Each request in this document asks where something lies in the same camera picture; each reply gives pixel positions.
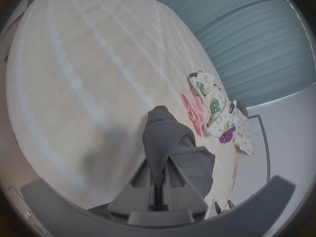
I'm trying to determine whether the pink garment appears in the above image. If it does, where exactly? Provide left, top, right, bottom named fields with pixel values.
left=181, top=93, right=210, bottom=136

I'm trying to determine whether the purple satin garment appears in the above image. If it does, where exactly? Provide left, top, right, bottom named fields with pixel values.
left=219, top=126, right=236, bottom=144

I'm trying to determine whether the blue-green curtain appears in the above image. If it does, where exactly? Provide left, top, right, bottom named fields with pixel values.
left=133, top=0, right=316, bottom=108

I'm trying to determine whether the black T-shirt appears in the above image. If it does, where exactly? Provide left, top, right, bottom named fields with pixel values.
left=143, top=105, right=216, bottom=199

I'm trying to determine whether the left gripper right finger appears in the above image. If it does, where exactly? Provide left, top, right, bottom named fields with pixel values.
left=163, top=155, right=208, bottom=213

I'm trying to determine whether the white printed pillow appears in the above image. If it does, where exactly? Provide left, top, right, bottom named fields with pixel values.
left=232, top=106, right=255, bottom=156

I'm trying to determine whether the white printed pyjama top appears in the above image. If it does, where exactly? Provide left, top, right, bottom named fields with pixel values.
left=189, top=71, right=238, bottom=138

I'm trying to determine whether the bed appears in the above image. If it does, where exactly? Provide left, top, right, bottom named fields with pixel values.
left=5, top=0, right=272, bottom=219

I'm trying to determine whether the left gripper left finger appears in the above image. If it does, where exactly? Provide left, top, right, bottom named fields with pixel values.
left=108, top=157, right=158, bottom=218

